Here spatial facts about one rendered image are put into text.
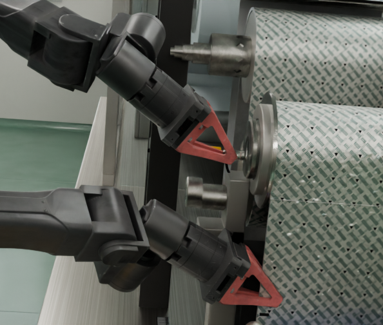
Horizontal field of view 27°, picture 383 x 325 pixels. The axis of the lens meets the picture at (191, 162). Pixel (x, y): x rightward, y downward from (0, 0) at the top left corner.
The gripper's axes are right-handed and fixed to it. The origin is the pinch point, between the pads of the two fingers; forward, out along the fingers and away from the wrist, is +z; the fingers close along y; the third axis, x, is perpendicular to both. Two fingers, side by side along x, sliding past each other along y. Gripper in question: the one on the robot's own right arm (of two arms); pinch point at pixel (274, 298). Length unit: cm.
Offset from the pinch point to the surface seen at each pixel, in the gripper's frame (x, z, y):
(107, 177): -26, -13, -102
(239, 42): 22.5, -16.6, -29.4
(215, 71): 16.9, -17.2, -29.4
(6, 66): -117, -71, -556
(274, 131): 17.4, -12.3, -0.3
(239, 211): 5.4, -8.0, -7.3
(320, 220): 11.4, -1.3, 0.3
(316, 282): 4.7, 3.0, 0.3
